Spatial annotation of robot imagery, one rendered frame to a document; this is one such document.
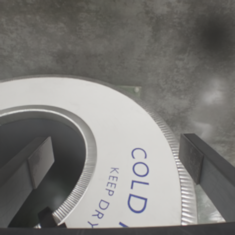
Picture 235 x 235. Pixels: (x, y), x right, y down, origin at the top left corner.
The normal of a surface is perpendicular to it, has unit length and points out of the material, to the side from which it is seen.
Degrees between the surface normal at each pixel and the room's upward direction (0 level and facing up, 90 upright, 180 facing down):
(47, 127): 5
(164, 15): 0
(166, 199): 90
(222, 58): 0
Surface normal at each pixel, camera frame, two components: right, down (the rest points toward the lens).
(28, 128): 0.28, 0.64
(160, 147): 0.04, -0.76
